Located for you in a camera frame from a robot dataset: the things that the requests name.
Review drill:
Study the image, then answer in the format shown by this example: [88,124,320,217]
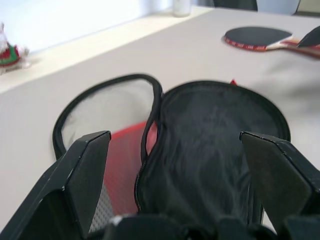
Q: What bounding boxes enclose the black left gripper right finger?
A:
[239,131,320,236]

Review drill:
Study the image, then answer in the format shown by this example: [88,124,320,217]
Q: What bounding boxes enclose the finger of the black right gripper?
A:
[296,25,320,49]

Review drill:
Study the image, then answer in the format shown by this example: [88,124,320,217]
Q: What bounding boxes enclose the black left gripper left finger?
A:
[0,129,112,240]

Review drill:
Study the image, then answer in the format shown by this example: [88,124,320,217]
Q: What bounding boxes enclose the black rubber table tennis paddle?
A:
[221,26,320,60]

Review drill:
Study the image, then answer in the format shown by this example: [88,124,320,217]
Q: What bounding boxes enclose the black and red paddle case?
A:
[52,72,292,232]

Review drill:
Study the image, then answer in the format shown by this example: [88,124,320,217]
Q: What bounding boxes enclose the white plush dog toy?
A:
[0,21,32,76]

